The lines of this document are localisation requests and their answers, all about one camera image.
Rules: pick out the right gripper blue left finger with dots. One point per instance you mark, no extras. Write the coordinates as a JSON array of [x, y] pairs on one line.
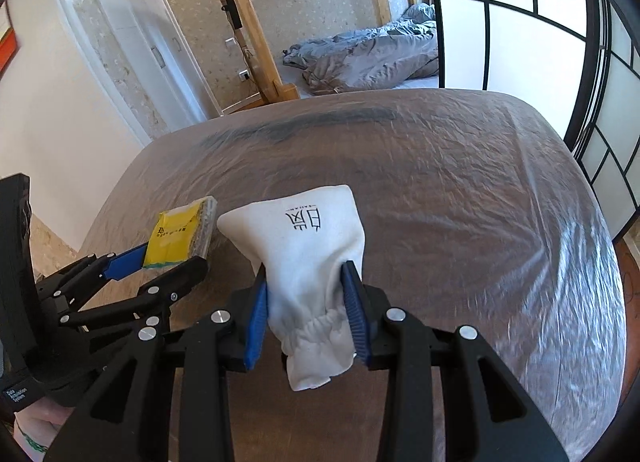
[[125, 415]]

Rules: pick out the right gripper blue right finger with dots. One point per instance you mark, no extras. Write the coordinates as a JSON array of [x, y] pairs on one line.
[[487, 413]]

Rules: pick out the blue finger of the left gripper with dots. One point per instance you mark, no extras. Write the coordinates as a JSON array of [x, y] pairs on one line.
[[152, 298], [83, 278]]

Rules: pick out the yellow snack packet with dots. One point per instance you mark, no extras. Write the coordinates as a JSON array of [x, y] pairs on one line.
[[181, 234]]

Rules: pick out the white drawstring cloth pouch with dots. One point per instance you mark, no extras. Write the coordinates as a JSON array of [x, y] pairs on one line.
[[303, 241]]

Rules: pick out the person left hand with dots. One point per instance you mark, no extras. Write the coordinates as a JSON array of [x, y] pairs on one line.
[[36, 426]]

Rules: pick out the white wardrobe doors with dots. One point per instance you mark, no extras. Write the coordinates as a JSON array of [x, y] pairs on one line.
[[142, 60]]

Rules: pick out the grey rumpled duvet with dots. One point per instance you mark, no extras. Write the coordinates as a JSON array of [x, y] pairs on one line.
[[401, 51]]

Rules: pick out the black framed shoji screen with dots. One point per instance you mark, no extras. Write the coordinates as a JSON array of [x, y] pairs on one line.
[[573, 61]]

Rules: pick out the red white wall poster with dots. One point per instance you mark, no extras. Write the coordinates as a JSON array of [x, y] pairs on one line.
[[8, 42]]

